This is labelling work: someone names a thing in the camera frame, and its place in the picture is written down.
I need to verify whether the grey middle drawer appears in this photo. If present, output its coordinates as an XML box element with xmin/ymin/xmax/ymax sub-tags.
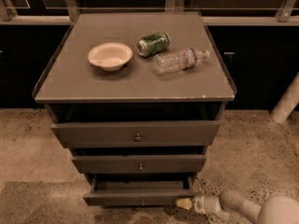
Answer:
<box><xmin>72</xmin><ymin>154</ymin><xmax>206</xmax><ymax>174</ymax></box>

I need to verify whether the white paper bowl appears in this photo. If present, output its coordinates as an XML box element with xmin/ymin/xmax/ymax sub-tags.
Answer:
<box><xmin>88</xmin><ymin>43</ymin><xmax>133</xmax><ymax>71</ymax></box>

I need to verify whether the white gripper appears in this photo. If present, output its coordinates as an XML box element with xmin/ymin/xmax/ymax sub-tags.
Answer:
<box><xmin>176</xmin><ymin>195</ymin><xmax>221</xmax><ymax>215</ymax></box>

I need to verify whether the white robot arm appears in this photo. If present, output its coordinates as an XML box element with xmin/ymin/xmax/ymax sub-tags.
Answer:
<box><xmin>176</xmin><ymin>189</ymin><xmax>299</xmax><ymax>224</ymax></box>

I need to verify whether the grey drawer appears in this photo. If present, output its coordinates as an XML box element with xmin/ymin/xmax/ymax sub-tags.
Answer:
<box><xmin>72</xmin><ymin>154</ymin><xmax>206</xmax><ymax>174</ymax></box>
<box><xmin>51</xmin><ymin>120</ymin><xmax>220</xmax><ymax>148</ymax></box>
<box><xmin>83</xmin><ymin>174</ymin><xmax>194</xmax><ymax>207</ymax></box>

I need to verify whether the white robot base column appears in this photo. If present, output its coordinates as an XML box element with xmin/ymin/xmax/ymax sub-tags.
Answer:
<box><xmin>271</xmin><ymin>72</ymin><xmax>299</xmax><ymax>123</ymax></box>

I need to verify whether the grey drawer cabinet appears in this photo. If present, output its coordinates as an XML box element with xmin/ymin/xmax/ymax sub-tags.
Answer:
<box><xmin>32</xmin><ymin>11</ymin><xmax>237</xmax><ymax>185</ymax></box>

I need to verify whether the grey top drawer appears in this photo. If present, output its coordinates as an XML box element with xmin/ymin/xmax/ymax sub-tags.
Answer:
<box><xmin>51</xmin><ymin>120</ymin><xmax>220</xmax><ymax>148</ymax></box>

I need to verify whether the metal window rail frame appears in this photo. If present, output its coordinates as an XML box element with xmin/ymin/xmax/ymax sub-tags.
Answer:
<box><xmin>1</xmin><ymin>0</ymin><xmax>299</xmax><ymax>26</ymax></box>

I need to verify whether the grey bottom drawer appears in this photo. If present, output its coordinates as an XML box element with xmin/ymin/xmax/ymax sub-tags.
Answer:
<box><xmin>83</xmin><ymin>174</ymin><xmax>194</xmax><ymax>207</ymax></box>

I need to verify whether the green soda can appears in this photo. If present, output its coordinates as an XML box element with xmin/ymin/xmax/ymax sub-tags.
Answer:
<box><xmin>137</xmin><ymin>32</ymin><xmax>170</xmax><ymax>58</ymax></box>

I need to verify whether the clear plastic water bottle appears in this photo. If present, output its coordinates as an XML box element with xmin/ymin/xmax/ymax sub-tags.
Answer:
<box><xmin>153</xmin><ymin>48</ymin><xmax>210</xmax><ymax>75</ymax></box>

